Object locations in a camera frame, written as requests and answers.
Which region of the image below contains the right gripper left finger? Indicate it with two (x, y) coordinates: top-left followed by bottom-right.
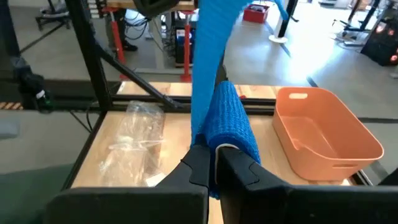
(45, 144), (211, 224)

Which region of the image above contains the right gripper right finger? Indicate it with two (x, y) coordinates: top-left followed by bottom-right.
(214, 146), (398, 224)

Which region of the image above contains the clear plastic bag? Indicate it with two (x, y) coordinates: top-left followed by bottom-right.
(124, 100), (166, 144)
(98, 139), (167, 188)

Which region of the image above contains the blue elastic bandage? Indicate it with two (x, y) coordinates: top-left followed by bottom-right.
(190, 0), (289, 200)

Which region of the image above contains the background wooden workbench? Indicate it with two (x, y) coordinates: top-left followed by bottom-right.
(107, 0), (196, 12)

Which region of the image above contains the black blue computer tower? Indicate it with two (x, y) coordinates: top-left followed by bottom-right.
(174, 27), (196, 65)

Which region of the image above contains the person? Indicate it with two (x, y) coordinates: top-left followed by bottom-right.
(118, 8), (139, 53)

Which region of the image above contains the red bench leg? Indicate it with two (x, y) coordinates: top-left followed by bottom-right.
(180, 9), (193, 83)
(104, 6), (130, 81)

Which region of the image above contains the orange plastic basket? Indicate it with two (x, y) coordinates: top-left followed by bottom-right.
(272, 86), (385, 183)

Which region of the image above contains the red plastic crate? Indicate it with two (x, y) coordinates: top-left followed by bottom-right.
(243, 3), (271, 24)

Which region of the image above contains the black office chair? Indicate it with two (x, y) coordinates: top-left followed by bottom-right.
(34, 0), (72, 31)

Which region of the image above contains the black pole white base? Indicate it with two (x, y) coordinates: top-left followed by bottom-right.
(269, 0), (300, 44)

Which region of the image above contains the black aluminium table frame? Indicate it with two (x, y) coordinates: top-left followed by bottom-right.
(0, 0), (374, 191)

